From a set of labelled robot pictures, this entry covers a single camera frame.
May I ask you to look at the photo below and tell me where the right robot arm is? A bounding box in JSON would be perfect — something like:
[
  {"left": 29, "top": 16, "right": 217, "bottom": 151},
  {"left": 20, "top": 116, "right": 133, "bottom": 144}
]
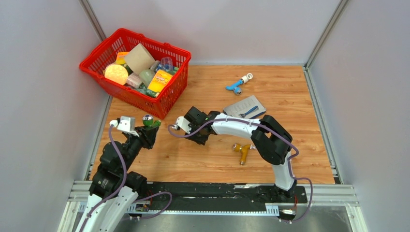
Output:
[{"left": 176, "top": 107, "right": 297, "bottom": 203}]

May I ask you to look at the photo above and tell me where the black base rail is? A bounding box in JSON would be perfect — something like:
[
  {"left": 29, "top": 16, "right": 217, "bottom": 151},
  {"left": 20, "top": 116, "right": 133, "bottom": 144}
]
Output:
[{"left": 141, "top": 182, "right": 308, "bottom": 212}]

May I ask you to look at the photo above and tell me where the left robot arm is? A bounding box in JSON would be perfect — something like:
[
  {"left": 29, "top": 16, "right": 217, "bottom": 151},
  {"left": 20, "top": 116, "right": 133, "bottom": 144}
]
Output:
[{"left": 76, "top": 126, "right": 159, "bottom": 232}]

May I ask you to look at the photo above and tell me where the brown cardboard box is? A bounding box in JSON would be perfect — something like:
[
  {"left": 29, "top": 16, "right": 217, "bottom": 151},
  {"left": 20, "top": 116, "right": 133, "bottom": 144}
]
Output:
[{"left": 124, "top": 43, "right": 155, "bottom": 74}]

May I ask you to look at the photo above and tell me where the yellow brass faucet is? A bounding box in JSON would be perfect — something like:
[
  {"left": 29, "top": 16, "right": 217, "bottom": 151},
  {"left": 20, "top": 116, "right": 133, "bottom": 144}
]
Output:
[{"left": 232, "top": 143, "right": 256, "bottom": 165}]

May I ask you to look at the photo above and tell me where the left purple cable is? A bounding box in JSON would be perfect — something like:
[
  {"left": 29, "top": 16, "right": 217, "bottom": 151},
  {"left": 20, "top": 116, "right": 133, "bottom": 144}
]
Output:
[{"left": 79, "top": 120, "right": 173, "bottom": 232}]

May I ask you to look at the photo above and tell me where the orange round sponge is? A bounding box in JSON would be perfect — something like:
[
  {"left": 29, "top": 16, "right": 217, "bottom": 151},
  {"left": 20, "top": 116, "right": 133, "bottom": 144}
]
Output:
[{"left": 104, "top": 64, "right": 129, "bottom": 85}]

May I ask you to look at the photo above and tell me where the razor blister pack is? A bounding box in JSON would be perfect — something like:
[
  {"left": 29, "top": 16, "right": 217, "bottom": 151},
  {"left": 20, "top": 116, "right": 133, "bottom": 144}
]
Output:
[{"left": 223, "top": 95, "right": 266, "bottom": 119}]

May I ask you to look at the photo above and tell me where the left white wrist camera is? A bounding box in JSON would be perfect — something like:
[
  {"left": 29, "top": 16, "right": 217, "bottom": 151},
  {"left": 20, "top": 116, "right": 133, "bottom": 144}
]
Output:
[{"left": 117, "top": 116, "right": 140, "bottom": 137}]

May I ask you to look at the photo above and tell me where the green water faucet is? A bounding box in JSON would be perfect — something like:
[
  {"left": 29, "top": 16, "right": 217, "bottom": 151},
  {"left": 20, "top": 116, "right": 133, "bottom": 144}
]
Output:
[{"left": 142, "top": 114, "right": 161, "bottom": 128}]

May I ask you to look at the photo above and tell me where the pink wrapped soap bar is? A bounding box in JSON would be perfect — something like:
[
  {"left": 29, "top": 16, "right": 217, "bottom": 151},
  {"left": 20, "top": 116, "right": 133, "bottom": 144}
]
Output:
[{"left": 126, "top": 73, "right": 143, "bottom": 88}]

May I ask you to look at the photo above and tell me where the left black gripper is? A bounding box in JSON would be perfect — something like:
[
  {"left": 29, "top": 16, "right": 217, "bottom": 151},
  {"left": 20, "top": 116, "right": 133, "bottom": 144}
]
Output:
[{"left": 120, "top": 124, "right": 159, "bottom": 173}]

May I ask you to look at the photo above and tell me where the blue faucet with white fitting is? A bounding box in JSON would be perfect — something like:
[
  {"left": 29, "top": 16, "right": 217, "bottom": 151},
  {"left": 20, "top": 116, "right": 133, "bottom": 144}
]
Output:
[{"left": 225, "top": 73, "right": 253, "bottom": 95}]

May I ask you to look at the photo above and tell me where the red plastic shopping basket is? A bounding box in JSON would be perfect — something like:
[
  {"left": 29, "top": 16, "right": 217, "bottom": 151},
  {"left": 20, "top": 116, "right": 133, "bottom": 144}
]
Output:
[{"left": 79, "top": 28, "right": 191, "bottom": 119}]

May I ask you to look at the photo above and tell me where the orange packet in basket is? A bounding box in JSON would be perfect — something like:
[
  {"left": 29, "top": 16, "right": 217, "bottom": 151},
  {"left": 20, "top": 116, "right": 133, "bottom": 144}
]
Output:
[{"left": 115, "top": 52, "right": 129, "bottom": 65}]

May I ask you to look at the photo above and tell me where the pale green soap bar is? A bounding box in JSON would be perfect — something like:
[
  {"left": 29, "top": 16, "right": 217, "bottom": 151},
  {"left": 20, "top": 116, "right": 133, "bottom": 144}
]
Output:
[{"left": 139, "top": 69, "right": 156, "bottom": 87}]

